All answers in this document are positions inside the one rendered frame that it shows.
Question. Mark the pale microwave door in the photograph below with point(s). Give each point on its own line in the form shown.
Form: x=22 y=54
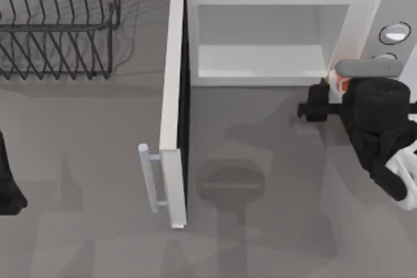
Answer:
x=172 y=95

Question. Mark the pale grey rounded box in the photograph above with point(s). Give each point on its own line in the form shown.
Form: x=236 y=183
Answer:
x=368 y=68

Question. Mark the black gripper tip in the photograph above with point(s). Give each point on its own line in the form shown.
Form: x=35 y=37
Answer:
x=8 y=187

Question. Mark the orange and white bottle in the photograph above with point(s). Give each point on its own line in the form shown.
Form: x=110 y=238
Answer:
x=339 y=84

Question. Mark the pale microwave oven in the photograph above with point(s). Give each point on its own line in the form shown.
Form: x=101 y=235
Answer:
x=260 y=1

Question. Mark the large round microwave knob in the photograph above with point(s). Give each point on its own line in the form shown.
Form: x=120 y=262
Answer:
x=395 y=33

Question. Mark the small round microwave knob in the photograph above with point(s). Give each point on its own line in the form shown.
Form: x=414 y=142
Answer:
x=387 y=56

